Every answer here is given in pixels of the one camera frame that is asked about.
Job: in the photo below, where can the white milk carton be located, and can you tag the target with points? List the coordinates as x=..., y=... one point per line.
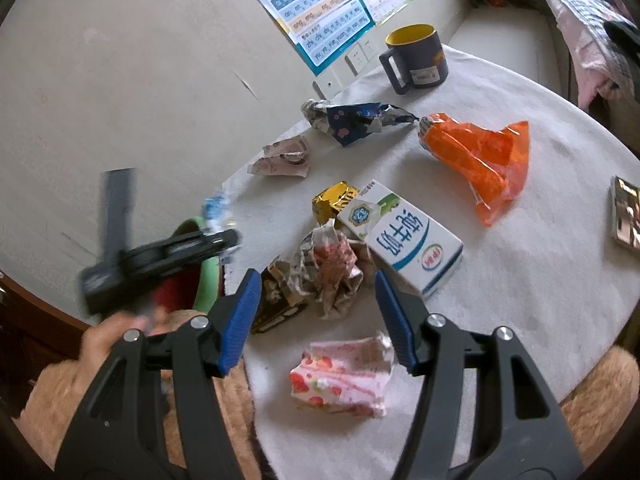
x=410, y=250

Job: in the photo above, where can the white wall socket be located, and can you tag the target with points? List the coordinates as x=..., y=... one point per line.
x=356, y=62
x=326, y=85
x=368, y=50

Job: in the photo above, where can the white fuzzy tablecloth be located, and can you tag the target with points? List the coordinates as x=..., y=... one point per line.
x=525, y=285

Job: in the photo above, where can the dark cloth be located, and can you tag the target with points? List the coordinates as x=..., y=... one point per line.
x=622, y=40

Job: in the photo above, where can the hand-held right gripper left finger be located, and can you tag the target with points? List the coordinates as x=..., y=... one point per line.
x=240, y=315

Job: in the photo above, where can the gold foil wrapper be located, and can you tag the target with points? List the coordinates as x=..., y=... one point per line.
x=332, y=200

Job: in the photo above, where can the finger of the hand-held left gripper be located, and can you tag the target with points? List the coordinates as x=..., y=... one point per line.
x=210, y=242

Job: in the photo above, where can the small pink wrapper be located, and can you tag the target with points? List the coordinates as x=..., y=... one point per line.
x=280, y=160

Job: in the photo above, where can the tan fuzzy clothing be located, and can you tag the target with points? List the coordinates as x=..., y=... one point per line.
x=605, y=375

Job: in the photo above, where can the red white wrapper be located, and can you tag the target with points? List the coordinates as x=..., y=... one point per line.
x=330, y=265

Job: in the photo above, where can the green bin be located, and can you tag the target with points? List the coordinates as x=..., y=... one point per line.
x=207, y=280

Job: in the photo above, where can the person's left hand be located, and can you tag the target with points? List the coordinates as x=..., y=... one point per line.
x=107, y=332

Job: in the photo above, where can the silver foil packet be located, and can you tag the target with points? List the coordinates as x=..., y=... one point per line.
x=627, y=215

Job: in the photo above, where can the orange plastic bag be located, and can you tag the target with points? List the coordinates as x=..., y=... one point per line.
x=475, y=160

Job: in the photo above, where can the blue white plastic wrapper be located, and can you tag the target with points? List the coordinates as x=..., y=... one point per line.
x=216, y=207

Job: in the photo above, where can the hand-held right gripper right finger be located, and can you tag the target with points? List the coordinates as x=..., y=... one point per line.
x=395, y=320

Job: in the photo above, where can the blue alphabet wall poster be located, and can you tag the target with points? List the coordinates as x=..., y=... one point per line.
x=310, y=15

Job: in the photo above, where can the dark blue mug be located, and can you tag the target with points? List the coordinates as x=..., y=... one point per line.
x=415, y=60

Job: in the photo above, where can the dark blue floral wrapper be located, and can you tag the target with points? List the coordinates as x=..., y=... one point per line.
x=350, y=122

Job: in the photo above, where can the pink plaid cloth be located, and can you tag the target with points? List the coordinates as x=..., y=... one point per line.
x=585, y=25

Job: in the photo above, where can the dark brown snack packet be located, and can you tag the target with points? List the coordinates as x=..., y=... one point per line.
x=277, y=305

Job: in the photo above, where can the pink strawberry print wrapper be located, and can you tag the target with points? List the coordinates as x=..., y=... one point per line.
x=340, y=380

